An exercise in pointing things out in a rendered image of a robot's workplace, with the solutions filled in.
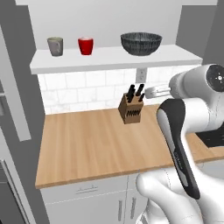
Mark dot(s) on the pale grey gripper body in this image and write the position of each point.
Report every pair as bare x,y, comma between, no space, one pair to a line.
152,92

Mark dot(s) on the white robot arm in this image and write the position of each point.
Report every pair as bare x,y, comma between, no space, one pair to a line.
195,116

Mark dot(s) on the white cabinet shelf board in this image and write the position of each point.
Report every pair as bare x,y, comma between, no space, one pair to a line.
110,59

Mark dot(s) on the grey open cabinet door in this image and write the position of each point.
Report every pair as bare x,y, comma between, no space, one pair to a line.
194,29
14,87

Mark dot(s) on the wooden knife block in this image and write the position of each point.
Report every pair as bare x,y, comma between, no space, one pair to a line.
130,111

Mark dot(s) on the dark grey ribbed bowl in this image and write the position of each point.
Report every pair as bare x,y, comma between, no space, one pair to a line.
141,44

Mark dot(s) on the red cup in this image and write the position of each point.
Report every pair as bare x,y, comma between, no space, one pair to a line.
85,46

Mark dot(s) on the grey mug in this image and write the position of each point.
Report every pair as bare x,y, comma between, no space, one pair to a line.
55,46

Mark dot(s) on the white cupboard door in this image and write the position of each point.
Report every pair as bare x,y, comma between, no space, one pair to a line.
137,204
87,211

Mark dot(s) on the white drawer front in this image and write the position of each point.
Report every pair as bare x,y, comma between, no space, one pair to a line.
87,188

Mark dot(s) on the grey tall appliance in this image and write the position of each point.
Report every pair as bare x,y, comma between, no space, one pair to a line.
11,189

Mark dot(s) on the white wall outlet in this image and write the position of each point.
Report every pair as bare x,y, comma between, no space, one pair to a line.
141,75

